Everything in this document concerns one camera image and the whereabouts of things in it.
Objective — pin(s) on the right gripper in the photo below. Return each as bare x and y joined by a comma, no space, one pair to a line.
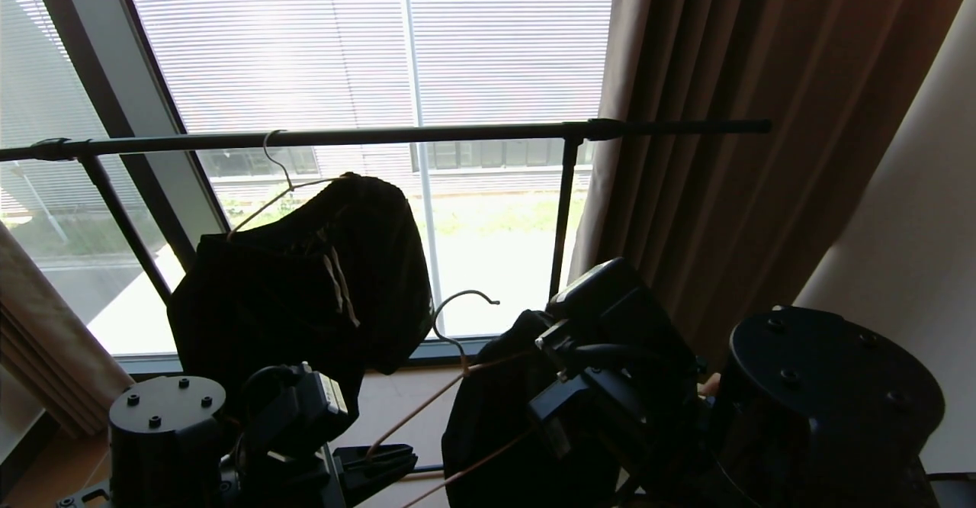
625,416

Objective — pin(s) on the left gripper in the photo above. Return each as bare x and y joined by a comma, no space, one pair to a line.
290,485

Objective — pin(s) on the black garment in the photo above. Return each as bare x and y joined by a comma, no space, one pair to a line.
496,432
290,302

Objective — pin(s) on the pink clothes hanger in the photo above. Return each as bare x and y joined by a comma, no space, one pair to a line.
290,181
415,413

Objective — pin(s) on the black clothes rack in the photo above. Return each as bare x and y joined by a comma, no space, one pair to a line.
457,133

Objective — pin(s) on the brown curtain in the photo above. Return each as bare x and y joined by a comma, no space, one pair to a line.
53,340
724,188

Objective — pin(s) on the window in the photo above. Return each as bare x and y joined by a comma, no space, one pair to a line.
305,50

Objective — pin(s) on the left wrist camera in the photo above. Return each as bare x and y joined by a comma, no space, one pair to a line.
313,401

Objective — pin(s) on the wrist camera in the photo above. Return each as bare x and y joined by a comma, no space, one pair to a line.
602,294
313,401

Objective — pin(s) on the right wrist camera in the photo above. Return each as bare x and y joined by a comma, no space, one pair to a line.
602,294

